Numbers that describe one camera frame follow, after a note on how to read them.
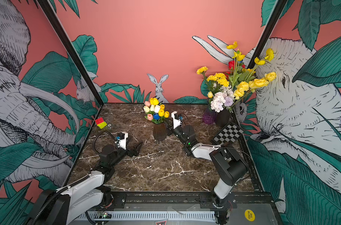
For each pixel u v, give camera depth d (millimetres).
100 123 1016
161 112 731
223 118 1007
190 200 762
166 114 762
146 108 773
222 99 815
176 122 727
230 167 465
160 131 913
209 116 1016
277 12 715
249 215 702
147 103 822
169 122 774
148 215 701
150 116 729
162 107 759
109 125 1069
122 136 712
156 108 752
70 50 851
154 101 762
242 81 786
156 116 742
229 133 983
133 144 963
